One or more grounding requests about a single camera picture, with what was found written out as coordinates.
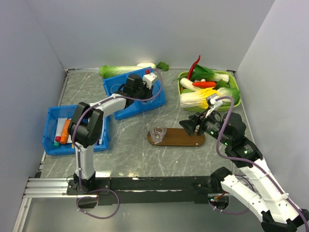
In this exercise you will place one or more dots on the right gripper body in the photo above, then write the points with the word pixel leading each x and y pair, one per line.
pixel 209 124

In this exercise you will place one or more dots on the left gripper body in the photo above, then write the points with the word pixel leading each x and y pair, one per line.
pixel 143 92

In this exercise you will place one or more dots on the clear faceted plastic cup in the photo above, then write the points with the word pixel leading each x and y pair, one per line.
pixel 157 134

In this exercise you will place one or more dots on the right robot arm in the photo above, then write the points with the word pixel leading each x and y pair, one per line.
pixel 271 205

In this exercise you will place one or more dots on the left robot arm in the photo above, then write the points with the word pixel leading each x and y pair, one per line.
pixel 86 124

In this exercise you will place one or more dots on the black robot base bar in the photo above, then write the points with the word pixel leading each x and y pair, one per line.
pixel 168 189

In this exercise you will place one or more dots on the wooden oval tray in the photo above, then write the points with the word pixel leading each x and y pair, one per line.
pixel 179 137

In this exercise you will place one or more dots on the orange toothpaste tube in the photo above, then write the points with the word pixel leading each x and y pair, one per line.
pixel 65 134

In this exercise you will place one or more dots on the blue bin with cups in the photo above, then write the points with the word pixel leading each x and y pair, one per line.
pixel 137 107

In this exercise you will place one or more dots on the white radish toy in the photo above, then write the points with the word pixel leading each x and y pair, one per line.
pixel 145 65

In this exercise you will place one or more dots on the yellow napa cabbage toy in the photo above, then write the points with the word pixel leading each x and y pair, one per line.
pixel 197 98

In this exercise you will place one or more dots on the green vegetable basket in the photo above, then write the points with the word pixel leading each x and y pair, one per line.
pixel 224 108

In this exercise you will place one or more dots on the green napa cabbage toy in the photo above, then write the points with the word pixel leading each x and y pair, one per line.
pixel 111 71

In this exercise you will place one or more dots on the green leaf toy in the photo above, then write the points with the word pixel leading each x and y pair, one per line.
pixel 162 66

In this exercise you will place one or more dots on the green white cabbage toy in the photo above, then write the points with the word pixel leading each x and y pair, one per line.
pixel 229 92

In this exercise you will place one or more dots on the orange carrot toy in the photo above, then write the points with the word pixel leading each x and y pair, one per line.
pixel 206 84

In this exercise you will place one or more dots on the white corn toy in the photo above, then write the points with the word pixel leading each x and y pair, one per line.
pixel 186 83

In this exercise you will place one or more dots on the red chili pepper toy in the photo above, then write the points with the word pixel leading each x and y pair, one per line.
pixel 193 67

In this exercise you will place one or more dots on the green bok choy toy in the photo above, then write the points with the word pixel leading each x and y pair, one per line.
pixel 201 72

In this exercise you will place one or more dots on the blue bin with toiletries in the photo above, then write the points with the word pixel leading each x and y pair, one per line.
pixel 67 111

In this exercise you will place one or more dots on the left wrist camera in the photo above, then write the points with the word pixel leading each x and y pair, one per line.
pixel 149 78

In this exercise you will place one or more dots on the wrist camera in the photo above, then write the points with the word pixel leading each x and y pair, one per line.
pixel 149 78
pixel 214 103

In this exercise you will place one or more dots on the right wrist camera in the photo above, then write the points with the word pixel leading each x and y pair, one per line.
pixel 214 103

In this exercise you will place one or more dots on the aluminium rail frame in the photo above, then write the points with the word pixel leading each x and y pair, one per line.
pixel 47 208

